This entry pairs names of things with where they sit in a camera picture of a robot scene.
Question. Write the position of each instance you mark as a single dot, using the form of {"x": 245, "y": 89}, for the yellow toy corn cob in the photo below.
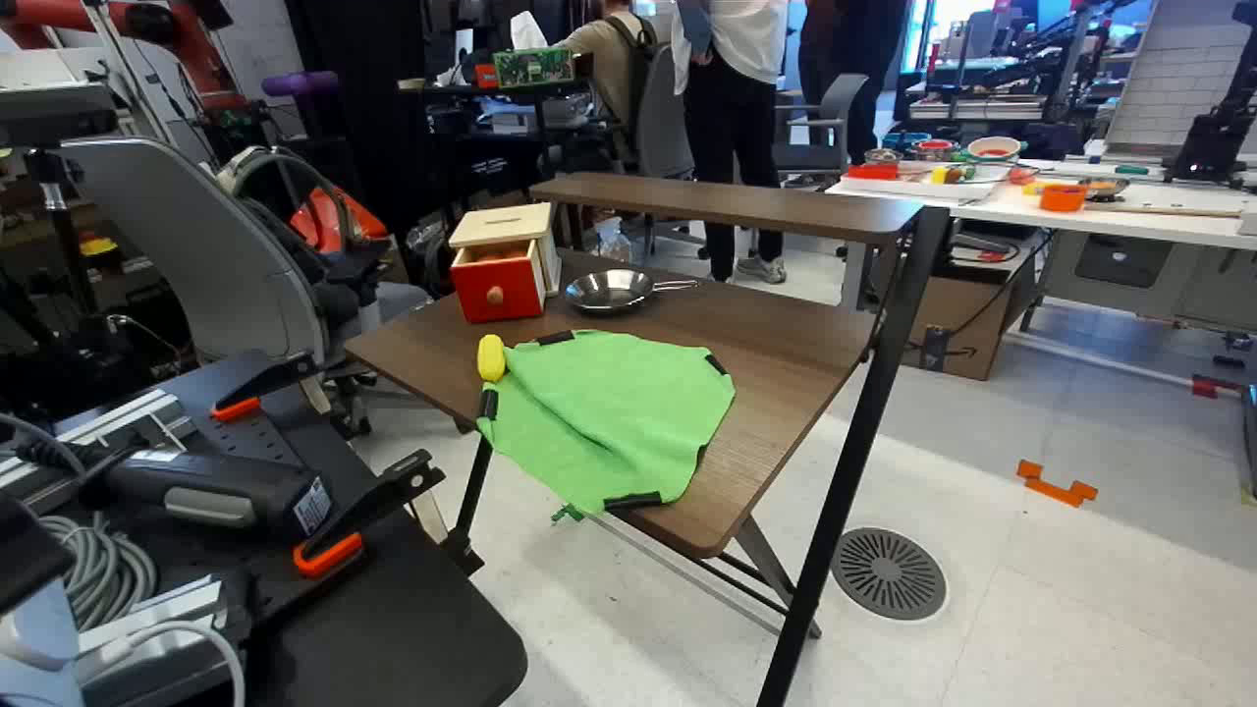
{"x": 489, "y": 356}

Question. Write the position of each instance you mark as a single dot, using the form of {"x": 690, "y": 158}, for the red tray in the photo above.
{"x": 873, "y": 169}

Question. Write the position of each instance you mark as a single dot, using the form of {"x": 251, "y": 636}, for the silver metal pan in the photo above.
{"x": 605, "y": 288}

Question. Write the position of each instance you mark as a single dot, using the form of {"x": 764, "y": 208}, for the person white shirt black trousers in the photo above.
{"x": 730, "y": 79}

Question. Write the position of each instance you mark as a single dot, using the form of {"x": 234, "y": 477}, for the orange bag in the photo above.
{"x": 335, "y": 216}

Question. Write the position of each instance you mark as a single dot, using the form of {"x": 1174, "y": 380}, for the orange bowl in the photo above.
{"x": 1063, "y": 199}

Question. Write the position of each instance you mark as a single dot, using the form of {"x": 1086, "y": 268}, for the green cloth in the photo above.
{"x": 601, "y": 406}

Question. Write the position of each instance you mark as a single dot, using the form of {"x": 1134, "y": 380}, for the cardboard box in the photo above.
{"x": 954, "y": 321}

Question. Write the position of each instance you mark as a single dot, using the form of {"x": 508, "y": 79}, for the person with backpack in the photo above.
{"x": 614, "y": 66}

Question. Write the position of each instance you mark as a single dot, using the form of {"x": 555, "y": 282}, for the white work table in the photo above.
{"x": 1124, "y": 216}

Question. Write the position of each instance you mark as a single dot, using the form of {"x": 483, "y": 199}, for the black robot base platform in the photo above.
{"x": 394, "y": 630}

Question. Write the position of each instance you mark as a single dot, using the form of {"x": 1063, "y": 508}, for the wooden box red drawer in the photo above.
{"x": 496, "y": 259}

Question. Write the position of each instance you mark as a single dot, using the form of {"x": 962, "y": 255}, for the round floor drain grate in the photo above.
{"x": 890, "y": 576}

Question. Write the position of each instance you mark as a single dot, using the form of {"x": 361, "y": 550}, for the orange floor marker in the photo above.
{"x": 1055, "y": 487}

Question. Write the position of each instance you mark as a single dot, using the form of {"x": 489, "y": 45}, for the purple foam roll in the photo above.
{"x": 298, "y": 84}

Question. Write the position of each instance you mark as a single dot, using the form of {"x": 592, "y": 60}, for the black grey handheld device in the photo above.
{"x": 208, "y": 491}

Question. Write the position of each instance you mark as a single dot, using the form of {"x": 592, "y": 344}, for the grey seat shell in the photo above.
{"x": 199, "y": 247}

